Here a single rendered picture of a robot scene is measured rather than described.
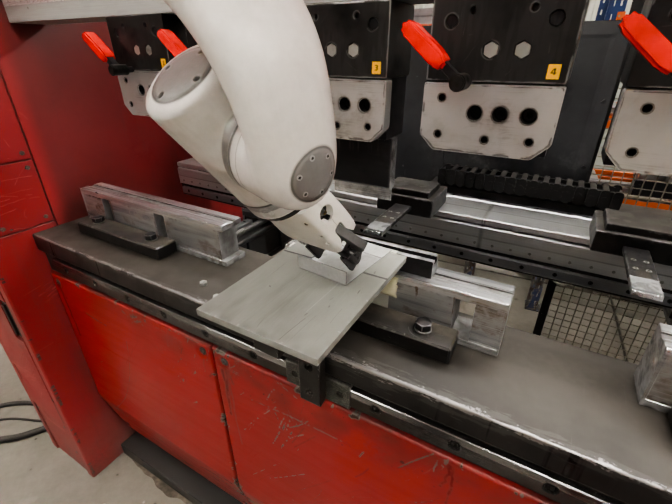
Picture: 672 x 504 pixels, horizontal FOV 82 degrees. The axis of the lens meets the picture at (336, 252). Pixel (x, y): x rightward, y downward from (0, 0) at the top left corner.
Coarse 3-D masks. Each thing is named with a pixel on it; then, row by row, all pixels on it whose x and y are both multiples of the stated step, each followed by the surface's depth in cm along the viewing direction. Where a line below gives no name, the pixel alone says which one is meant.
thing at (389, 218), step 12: (396, 180) 84; (408, 180) 84; (420, 180) 84; (396, 192) 80; (408, 192) 79; (420, 192) 77; (432, 192) 79; (444, 192) 83; (384, 204) 81; (396, 204) 79; (408, 204) 79; (420, 204) 77; (432, 204) 76; (384, 216) 73; (396, 216) 74; (420, 216) 78; (372, 228) 69; (384, 228) 69
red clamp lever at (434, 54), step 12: (408, 24) 41; (408, 36) 42; (420, 36) 41; (420, 48) 41; (432, 48) 41; (432, 60) 41; (444, 60) 41; (444, 72) 42; (456, 72) 41; (456, 84) 41; (468, 84) 42
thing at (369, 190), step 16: (352, 144) 58; (368, 144) 57; (384, 144) 55; (336, 160) 60; (352, 160) 59; (368, 160) 58; (384, 160) 56; (336, 176) 62; (352, 176) 60; (368, 176) 59; (384, 176) 58; (352, 192) 62; (368, 192) 61; (384, 192) 60
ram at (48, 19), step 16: (64, 0) 72; (80, 0) 70; (96, 0) 68; (112, 0) 66; (128, 0) 65; (144, 0) 63; (160, 0) 61; (304, 0) 50; (320, 0) 49; (336, 0) 48; (352, 0) 47; (400, 0) 46; (416, 0) 46; (432, 0) 46; (16, 16) 82; (32, 16) 79; (48, 16) 77; (64, 16) 74; (80, 16) 72; (96, 16) 70
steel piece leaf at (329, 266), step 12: (324, 252) 61; (300, 264) 57; (312, 264) 55; (324, 264) 54; (336, 264) 58; (360, 264) 58; (372, 264) 58; (324, 276) 55; (336, 276) 53; (348, 276) 55
